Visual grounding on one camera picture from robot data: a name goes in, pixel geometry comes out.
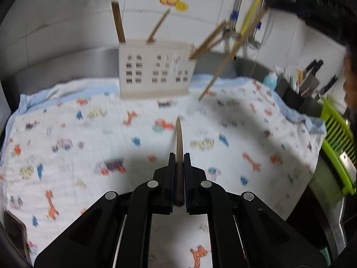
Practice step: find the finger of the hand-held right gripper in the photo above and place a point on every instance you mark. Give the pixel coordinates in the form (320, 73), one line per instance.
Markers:
(287, 2)

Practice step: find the dark flat object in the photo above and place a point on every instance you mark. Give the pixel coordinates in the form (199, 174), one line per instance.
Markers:
(16, 234)

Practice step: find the person's head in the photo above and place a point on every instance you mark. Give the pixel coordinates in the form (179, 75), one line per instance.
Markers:
(351, 72)

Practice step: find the teal pump soap bottle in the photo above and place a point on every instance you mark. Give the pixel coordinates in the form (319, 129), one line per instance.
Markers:
(270, 81)

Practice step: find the brown wooden chopstick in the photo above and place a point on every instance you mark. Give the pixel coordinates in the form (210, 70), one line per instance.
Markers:
(178, 145)
(118, 22)
(231, 58)
(158, 26)
(214, 45)
(207, 40)

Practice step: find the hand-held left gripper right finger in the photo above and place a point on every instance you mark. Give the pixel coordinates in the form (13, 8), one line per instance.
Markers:
(187, 173)

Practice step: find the black knife holder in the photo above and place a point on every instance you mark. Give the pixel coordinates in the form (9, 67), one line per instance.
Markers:
(291, 93)

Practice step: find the green plastic dish rack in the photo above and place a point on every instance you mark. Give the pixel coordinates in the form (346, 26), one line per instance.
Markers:
(334, 134)

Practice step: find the cream house-shaped utensil holder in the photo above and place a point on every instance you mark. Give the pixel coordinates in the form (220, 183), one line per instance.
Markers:
(147, 92)

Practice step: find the steel cleaver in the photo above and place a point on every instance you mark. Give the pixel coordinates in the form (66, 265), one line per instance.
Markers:
(310, 85)

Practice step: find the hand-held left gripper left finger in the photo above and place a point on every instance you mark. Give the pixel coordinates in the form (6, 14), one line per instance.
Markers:
(171, 173)

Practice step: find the stainless steel sink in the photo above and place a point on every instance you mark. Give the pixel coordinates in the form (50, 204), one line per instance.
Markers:
(334, 229)

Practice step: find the yellow fruit wall sticker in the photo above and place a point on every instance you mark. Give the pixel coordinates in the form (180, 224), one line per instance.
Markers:
(173, 1)

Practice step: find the printed cartoon blanket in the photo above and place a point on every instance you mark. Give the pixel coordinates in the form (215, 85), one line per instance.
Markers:
(83, 117)

